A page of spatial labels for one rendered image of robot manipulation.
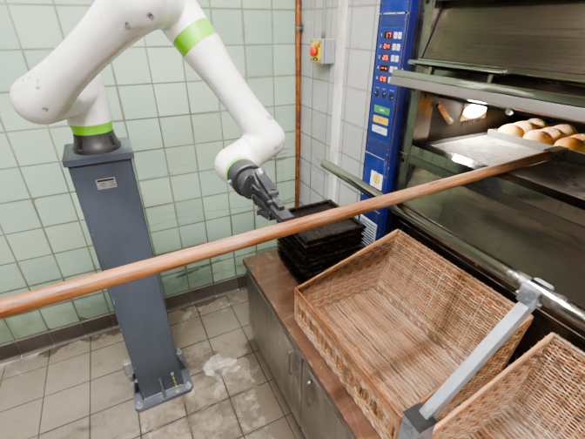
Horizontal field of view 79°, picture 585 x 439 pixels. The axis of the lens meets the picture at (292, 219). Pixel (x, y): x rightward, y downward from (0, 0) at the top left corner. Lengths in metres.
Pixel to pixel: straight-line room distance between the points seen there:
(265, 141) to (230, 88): 0.17
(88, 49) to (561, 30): 1.10
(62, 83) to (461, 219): 1.22
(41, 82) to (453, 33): 1.14
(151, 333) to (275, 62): 1.45
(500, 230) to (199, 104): 1.44
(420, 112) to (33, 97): 1.17
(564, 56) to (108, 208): 1.36
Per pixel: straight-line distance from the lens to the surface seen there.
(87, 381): 2.20
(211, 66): 1.06
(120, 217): 1.38
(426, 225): 0.86
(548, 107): 0.93
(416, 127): 1.39
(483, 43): 1.20
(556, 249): 1.16
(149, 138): 1.91
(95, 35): 1.01
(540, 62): 1.10
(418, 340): 1.39
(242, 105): 1.05
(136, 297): 1.57
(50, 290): 0.68
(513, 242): 1.21
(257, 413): 1.86
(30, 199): 2.02
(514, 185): 1.16
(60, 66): 1.09
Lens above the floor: 1.57
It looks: 29 degrees down
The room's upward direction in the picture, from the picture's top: straight up
